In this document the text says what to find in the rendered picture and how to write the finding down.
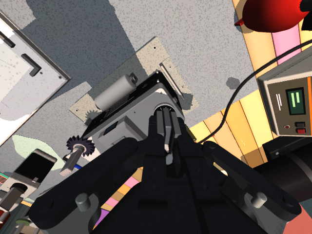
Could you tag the grey cylinder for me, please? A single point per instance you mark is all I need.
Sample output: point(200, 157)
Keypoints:
point(114, 93)

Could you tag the grey black camera body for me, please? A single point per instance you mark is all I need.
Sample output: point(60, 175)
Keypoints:
point(139, 109)

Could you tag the grey lever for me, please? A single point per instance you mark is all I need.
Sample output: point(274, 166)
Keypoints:
point(167, 126)

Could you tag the black angled bracket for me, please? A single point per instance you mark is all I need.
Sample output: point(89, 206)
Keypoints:
point(33, 64)

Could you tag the grey black box device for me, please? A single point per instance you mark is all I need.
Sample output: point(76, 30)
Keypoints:
point(34, 165)

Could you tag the red rubber bulb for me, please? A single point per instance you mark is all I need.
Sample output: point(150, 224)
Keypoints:
point(268, 14)

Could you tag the red round button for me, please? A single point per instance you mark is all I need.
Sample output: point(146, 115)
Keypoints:
point(286, 127)

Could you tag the pale green cloth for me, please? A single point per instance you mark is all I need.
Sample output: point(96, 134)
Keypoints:
point(26, 146)

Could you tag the green disc on post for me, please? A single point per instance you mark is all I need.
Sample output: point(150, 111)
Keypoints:
point(23, 221)

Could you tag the black cylinder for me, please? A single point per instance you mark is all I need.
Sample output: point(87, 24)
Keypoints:
point(290, 175)

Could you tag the black red rocker switch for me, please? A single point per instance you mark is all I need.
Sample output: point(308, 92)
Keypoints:
point(300, 128)

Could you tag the black block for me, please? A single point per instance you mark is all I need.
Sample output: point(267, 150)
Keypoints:
point(282, 147)

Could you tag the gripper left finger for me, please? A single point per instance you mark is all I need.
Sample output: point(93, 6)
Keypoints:
point(102, 158)

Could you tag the small red object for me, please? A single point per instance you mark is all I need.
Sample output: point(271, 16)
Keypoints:
point(3, 217)

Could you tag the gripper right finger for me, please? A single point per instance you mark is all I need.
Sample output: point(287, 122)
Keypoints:
point(243, 170)

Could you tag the grey tray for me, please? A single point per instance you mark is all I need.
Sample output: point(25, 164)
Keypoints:
point(44, 80)

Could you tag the silver speed dial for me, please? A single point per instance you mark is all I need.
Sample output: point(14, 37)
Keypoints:
point(159, 106)

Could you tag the beige tester box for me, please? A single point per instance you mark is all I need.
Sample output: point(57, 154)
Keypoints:
point(275, 114)

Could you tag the beige cradle plate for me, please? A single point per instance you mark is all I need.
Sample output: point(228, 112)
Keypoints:
point(151, 56)

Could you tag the grey speckled mat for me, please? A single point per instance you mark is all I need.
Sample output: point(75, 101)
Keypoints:
point(97, 36)

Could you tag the small blue object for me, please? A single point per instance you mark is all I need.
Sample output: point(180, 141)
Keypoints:
point(77, 166)

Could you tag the green display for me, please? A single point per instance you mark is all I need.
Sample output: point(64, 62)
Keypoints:
point(295, 101)

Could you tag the black straight bracket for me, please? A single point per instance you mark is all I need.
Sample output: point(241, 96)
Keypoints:
point(7, 40)

